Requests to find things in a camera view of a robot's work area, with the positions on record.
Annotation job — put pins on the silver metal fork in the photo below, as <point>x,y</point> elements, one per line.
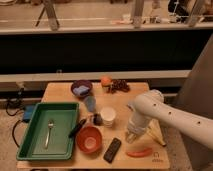
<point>50,126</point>

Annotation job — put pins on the orange plastic bowl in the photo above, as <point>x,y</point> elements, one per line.
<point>89,140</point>

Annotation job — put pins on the small dark object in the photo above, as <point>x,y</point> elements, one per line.
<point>97,120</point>

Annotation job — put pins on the white paper cup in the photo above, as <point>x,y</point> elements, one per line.
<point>108,115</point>

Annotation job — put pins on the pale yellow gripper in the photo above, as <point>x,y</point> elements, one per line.
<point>131,137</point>

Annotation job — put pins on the orange toy carrot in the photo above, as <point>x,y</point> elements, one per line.
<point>143,153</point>

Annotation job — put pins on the black eraser block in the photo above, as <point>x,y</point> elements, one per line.
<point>112,150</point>

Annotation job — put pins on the orange fruit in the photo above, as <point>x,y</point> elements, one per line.
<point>106,81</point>

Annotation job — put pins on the green plastic tray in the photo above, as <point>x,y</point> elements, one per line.
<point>65,116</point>

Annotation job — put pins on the black marker pen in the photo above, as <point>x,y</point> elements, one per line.
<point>77,128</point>

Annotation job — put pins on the dark red grapes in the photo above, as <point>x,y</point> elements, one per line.
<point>118,85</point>

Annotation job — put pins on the purple bowl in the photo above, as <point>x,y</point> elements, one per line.
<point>79,83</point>

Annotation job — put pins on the blue box on floor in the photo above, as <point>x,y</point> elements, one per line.
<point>28,113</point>

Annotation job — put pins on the yellow toy banana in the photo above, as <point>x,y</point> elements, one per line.
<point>154,134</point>

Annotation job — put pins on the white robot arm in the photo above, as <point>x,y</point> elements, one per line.
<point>150,105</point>

